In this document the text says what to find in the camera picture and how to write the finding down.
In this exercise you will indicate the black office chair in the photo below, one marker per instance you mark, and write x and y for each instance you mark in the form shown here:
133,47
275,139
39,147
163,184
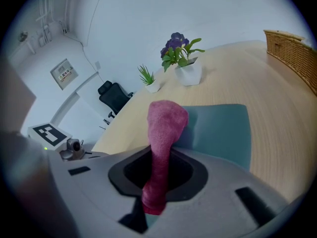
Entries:
114,98

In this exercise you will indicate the pink cloth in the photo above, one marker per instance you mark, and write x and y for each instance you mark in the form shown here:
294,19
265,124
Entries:
164,130

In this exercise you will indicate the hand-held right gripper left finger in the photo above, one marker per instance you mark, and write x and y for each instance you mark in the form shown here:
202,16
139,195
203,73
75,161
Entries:
94,190

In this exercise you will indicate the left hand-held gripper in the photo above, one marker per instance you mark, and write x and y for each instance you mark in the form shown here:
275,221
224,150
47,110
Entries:
49,133

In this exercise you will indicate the purple flower plant white pot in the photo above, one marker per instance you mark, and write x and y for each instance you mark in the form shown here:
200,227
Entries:
187,73

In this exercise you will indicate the white conduit pipes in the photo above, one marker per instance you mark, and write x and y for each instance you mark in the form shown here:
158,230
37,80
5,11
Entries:
45,14

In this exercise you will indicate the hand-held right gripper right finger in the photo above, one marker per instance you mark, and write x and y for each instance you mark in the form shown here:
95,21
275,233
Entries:
223,190

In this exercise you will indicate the white wall socket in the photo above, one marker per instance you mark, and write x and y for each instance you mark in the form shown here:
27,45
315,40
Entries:
97,65

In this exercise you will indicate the grey electrical wall panel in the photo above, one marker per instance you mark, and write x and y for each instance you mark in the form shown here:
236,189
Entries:
64,74

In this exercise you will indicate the small spiky plant white pot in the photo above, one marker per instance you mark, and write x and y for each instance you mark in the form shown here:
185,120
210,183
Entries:
149,80

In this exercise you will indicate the wicker tissue box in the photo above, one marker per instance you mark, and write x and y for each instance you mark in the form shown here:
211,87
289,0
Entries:
292,56

